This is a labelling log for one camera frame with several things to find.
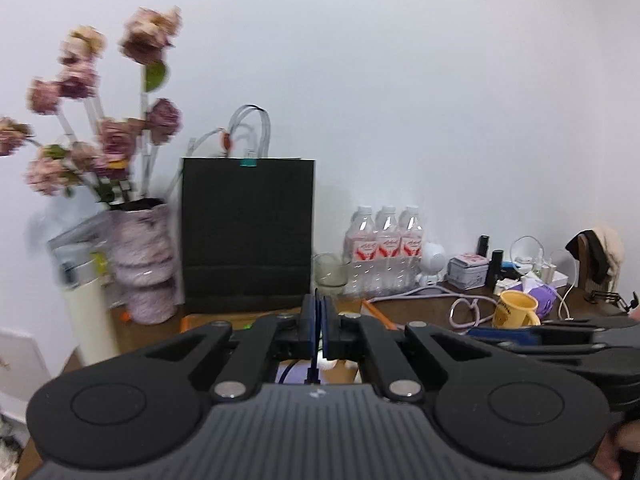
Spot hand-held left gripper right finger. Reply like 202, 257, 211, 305
322, 294, 483, 403

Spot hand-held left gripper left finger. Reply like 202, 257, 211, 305
142, 294, 322, 403

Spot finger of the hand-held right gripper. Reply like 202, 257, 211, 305
500, 342, 640, 377
467, 317, 640, 348

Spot black USB cable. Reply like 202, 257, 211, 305
304, 287, 323, 386

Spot purple cloth pouch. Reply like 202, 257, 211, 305
275, 362, 311, 386

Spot person's right hand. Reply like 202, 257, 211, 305
597, 417, 640, 480

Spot yellow bear mug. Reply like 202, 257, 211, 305
492, 290, 542, 329

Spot clear glass cup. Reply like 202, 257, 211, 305
312, 252, 351, 297

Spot clear water bottle red label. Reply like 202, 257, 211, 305
344, 205, 376, 296
374, 205, 402, 293
399, 205, 426, 288

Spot grey tin box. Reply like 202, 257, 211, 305
446, 254, 490, 291

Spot white power adapters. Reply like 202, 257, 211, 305
530, 257, 568, 288

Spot white robot-shaped speaker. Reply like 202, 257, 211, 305
416, 241, 448, 287

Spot beige and black garment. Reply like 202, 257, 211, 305
565, 225, 626, 288

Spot black paper bag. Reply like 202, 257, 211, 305
181, 105, 317, 315

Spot pink textured vase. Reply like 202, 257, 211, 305
107, 197, 177, 325

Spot white thermos bottle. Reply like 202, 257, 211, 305
60, 260, 121, 367

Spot clear smiley face bag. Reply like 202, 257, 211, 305
47, 215, 113, 306

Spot dried pink flower bouquet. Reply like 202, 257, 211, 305
0, 6, 183, 206

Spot white cable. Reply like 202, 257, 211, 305
509, 235, 581, 321

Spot purple cable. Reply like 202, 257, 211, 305
367, 284, 501, 328

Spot white wall socket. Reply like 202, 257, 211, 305
0, 327, 51, 401

